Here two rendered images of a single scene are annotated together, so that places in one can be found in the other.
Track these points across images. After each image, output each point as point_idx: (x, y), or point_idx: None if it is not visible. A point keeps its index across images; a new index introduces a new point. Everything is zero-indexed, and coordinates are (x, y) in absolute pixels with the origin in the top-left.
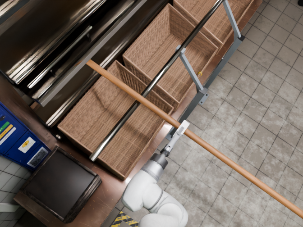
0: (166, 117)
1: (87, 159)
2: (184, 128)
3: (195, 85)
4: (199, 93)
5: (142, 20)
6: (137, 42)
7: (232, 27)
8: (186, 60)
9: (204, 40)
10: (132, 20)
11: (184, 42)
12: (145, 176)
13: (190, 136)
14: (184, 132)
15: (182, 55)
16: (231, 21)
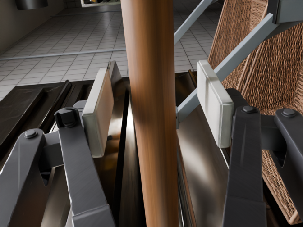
0: (144, 196)
1: None
2: (74, 104)
3: (263, 40)
4: (290, 15)
5: (226, 174)
6: (275, 181)
7: (201, 12)
8: (190, 96)
9: (270, 41)
10: (212, 199)
11: None
12: None
13: (130, 23)
14: (140, 82)
15: (178, 109)
16: (191, 20)
